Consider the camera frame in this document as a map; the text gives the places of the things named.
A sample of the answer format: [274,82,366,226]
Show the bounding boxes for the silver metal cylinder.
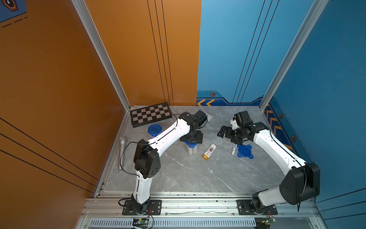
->
[118,136,127,170]

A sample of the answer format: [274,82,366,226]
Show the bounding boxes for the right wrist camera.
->
[230,117,239,130]

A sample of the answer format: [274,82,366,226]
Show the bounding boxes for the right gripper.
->
[216,125,244,145]

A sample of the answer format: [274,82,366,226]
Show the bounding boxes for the white lotion bottle horizontal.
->
[202,144,217,160]

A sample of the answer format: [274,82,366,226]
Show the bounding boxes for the black white checkerboard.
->
[130,102,173,128]

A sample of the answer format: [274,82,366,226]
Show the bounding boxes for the aluminium rail frame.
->
[76,191,326,229]

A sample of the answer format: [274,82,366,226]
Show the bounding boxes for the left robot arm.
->
[131,110,208,214]

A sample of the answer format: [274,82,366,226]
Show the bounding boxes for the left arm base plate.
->
[122,199,162,216]

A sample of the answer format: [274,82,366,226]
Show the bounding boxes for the left green circuit board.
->
[132,218,149,229]

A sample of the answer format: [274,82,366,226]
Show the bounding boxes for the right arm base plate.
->
[236,199,278,216]

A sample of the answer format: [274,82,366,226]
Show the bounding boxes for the right green circuit board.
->
[254,218,277,229]

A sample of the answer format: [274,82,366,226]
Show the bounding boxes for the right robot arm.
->
[217,111,320,214]

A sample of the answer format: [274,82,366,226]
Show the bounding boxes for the green circuit board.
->
[132,218,149,229]
[254,218,277,229]

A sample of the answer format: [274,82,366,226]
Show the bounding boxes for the toothpaste tube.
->
[232,144,238,155]

